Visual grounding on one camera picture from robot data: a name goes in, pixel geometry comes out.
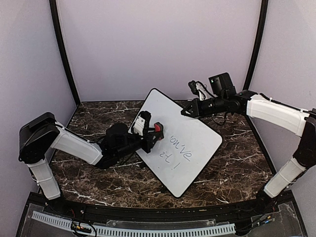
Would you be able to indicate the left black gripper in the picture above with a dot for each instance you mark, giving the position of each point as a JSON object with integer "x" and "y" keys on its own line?
{"x": 148, "y": 142}

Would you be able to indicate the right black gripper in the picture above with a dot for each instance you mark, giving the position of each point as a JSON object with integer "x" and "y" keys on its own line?
{"x": 196, "y": 110}

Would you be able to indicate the red whiteboard eraser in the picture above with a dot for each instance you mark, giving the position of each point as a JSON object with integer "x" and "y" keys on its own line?
{"x": 158, "y": 127}

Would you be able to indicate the white whiteboard black frame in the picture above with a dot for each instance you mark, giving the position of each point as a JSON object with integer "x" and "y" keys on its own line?
{"x": 188, "y": 144}

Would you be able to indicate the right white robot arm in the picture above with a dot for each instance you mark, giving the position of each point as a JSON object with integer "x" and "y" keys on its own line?
{"x": 225, "y": 99}

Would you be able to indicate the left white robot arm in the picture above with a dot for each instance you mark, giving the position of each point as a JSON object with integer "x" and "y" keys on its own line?
{"x": 44, "y": 133}

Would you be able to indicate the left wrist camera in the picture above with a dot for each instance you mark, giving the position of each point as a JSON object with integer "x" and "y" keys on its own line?
{"x": 141, "y": 125}

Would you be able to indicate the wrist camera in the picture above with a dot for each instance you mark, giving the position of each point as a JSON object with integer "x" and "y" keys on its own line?
{"x": 141, "y": 125}
{"x": 199, "y": 89}

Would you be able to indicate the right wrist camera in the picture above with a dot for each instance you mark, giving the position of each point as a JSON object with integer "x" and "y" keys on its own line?
{"x": 199, "y": 89}

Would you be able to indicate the grey slotted cable duct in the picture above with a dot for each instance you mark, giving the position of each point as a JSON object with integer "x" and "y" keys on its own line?
{"x": 115, "y": 228}

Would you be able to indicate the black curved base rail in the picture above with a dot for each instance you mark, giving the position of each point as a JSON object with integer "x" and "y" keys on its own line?
{"x": 244, "y": 212}

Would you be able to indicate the right black frame post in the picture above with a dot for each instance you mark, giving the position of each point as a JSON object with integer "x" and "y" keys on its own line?
{"x": 257, "y": 44}

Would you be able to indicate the black frame post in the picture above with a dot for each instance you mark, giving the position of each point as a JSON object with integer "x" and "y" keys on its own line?
{"x": 257, "y": 44}
{"x": 62, "y": 51}

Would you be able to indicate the left black frame post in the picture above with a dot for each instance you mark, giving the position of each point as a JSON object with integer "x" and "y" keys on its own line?
{"x": 62, "y": 51}

